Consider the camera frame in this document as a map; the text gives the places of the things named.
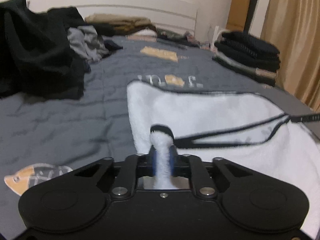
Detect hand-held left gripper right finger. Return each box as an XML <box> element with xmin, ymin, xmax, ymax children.
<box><xmin>169</xmin><ymin>146</ymin><xmax>247</xmax><ymax>200</ymax></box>

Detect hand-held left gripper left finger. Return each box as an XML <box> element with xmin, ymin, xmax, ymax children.
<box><xmin>74</xmin><ymin>146</ymin><xmax>158</xmax><ymax>200</ymax></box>

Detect white printed fleece blanket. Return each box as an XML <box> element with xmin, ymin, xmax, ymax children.
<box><xmin>126</xmin><ymin>80</ymin><xmax>320</xmax><ymax>233</ymax></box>

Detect stack of folded black clothes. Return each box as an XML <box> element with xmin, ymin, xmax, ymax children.
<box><xmin>212</xmin><ymin>31</ymin><xmax>281</xmax><ymax>87</ymax></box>

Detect scattered dark clothes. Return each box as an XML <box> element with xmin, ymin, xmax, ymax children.
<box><xmin>156</xmin><ymin>29</ymin><xmax>201</xmax><ymax>49</ymax></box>

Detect large black clothes pile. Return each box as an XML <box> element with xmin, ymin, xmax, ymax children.
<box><xmin>0</xmin><ymin>0</ymin><xmax>87</xmax><ymax>99</ymax></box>

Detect beige curtain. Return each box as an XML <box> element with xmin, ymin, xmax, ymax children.
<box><xmin>260</xmin><ymin>0</ymin><xmax>320</xmax><ymax>109</ymax></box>

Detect grey printed bed quilt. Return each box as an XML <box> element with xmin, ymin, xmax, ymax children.
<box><xmin>0</xmin><ymin>34</ymin><xmax>315</xmax><ymax>230</ymax></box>

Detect black panel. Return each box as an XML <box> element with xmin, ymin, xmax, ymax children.
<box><xmin>244</xmin><ymin>0</ymin><xmax>261</xmax><ymax>33</ymax></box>

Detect white fan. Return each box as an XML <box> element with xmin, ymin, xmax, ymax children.
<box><xmin>212</xmin><ymin>25</ymin><xmax>231</xmax><ymax>48</ymax></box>

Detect dark navy garment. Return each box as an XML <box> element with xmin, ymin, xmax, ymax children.
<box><xmin>102</xmin><ymin>39</ymin><xmax>124</xmax><ymax>54</ymax></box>

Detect tall cardboard box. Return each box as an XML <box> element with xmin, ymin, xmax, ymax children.
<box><xmin>226</xmin><ymin>0</ymin><xmax>254</xmax><ymax>32</ymax></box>

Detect folded brown blanket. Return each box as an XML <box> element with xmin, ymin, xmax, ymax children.
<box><xmin>100</xmin><ymin>21</ymin><xmax>157</xmax><ymax>37</ymax></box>

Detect grey garment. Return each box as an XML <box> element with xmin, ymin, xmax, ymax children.
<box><xmin>67</xmin><ymin>26</ymin><xmax>111</xmax><ymax>63</ymax></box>

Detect folded beige quilt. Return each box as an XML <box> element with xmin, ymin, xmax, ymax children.
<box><xmin>85</xmin><ymin>14</ymin><xmax>152</xmax><ymax>28</ymax></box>

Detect white headboard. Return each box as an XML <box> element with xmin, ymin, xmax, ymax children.
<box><xmin>72</xmin><ymin>4</ymin><xmax>198</xmax><ymax>39</ymax></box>

